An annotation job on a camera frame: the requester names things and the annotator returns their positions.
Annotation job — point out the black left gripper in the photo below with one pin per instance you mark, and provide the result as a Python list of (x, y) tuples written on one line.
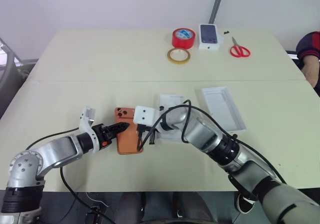
[(101, 136)]

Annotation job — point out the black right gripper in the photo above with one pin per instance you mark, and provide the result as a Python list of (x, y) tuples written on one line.
[(146, 128)]

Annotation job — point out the orange smartphone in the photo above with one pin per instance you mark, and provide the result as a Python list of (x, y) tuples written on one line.
[(127, 141)]

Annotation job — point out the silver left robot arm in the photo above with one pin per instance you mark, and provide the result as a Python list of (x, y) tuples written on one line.
[(47, 154)]

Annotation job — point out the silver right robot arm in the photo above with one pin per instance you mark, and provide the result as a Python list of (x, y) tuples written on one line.
[(225, 144)]

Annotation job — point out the white phone box base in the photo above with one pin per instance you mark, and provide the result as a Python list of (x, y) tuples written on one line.
[(172, 101)]

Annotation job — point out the white phone box lid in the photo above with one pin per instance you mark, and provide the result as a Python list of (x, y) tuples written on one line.
[(223, 109)]

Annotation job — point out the white box with phone print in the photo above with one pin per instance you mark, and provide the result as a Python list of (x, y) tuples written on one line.
[(210, 37)]

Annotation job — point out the yellow clear tape roll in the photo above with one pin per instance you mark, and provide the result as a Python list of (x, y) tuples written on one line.
[(178, 62)]

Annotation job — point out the black device on floor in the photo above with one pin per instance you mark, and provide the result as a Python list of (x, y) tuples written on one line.
[(96, 214)]

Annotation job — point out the red tape roll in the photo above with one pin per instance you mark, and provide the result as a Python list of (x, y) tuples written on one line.
[(183, 37)]

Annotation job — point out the black and white shoe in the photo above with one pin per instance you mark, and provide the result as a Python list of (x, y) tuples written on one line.
[(243, 202)]

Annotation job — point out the small black clip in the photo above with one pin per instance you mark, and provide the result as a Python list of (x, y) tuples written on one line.
[(226, 32)]

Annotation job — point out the person arm with striped sleeve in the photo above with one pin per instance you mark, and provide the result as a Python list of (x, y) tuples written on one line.
[(310, 56)]

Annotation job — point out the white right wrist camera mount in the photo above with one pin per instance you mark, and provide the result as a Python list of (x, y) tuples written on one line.
[(145, 115)]

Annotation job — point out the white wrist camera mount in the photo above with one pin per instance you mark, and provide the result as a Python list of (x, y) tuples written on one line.
[(145, 115), (87, 124)]

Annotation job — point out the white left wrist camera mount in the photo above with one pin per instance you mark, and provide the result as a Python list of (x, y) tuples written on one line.
[(87, 124)]

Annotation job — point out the grey metal frame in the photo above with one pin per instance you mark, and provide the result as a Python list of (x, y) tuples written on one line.
[(7, 59)]

